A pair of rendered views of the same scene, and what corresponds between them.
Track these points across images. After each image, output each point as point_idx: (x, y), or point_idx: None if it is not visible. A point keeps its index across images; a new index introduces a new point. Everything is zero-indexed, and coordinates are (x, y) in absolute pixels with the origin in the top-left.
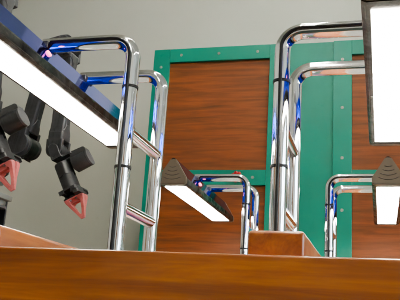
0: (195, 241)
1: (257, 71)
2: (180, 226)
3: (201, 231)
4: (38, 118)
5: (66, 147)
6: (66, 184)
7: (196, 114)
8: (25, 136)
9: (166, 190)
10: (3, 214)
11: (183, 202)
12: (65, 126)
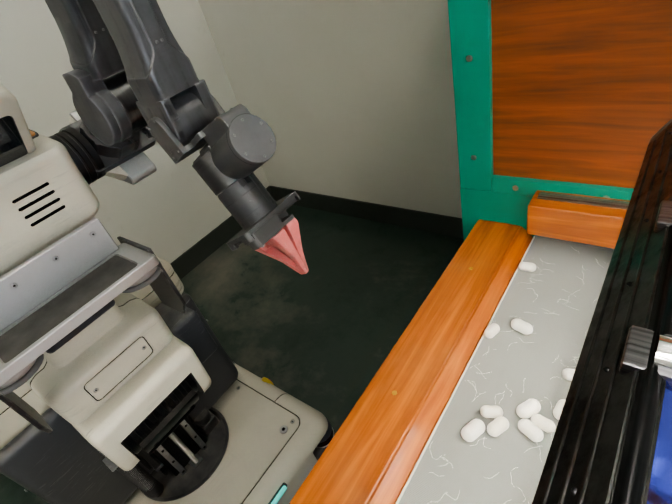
0: (583, 124)
1: None
2: (546, 92)
3: (600, 102)
4: (96, 25)
5: (198, 97)
6: (236, 218)
7: None
8: (92, 103)
9: (507, 5)
10: (164, 278)
11: (553, 32)
12: (151, 51)
